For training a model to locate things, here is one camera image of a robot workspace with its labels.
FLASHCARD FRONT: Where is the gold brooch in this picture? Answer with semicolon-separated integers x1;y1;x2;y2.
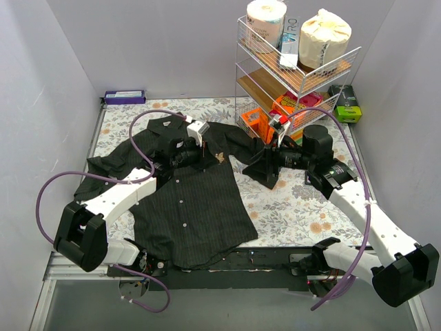
215;152;225;163

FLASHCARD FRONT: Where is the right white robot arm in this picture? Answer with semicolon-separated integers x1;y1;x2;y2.
243;125;440;308

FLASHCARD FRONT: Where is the floral tablecloth mat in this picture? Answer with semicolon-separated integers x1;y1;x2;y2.
90;97;362;248

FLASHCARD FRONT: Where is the green black box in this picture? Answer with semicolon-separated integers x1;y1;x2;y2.
327;84;362;123

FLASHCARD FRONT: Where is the black pinstriped shirt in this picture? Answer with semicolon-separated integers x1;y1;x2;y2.
72;117;276;270

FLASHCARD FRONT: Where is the purple flat box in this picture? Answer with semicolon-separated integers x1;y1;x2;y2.
103;90;146;105

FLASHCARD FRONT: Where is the blue white toothpaste box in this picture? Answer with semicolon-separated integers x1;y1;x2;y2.
278;17;299;70

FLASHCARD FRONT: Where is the orange pink snack box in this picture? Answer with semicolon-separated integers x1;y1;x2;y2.
269;91;323;129

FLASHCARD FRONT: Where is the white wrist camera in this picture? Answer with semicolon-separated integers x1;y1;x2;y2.
269;112;290;147
187;121;209;147

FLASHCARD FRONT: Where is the aluminium frame rail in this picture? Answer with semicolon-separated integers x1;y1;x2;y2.
30;252;117;330

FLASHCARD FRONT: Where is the orange box left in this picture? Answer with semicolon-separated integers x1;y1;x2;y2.
240;108;273;143

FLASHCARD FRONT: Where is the white wire shelf rack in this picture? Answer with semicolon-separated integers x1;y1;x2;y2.
234;16;361;138

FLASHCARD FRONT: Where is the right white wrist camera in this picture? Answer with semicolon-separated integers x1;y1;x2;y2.
269;112;290;147

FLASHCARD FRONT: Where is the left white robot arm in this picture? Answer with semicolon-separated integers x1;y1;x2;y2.
53;137;204;276

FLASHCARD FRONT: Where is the black brooch display box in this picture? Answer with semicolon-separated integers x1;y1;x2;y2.
305;172;311;185

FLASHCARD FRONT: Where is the white toilet paper roll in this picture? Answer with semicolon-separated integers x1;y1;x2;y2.
245;0;287;54

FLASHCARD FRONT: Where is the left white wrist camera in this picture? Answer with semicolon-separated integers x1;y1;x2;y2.
187;121;209;147

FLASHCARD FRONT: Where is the cream toilet paper roll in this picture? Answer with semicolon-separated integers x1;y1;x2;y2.
298;8;352;70

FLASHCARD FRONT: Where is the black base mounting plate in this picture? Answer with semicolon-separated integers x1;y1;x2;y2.
106;247;345;293

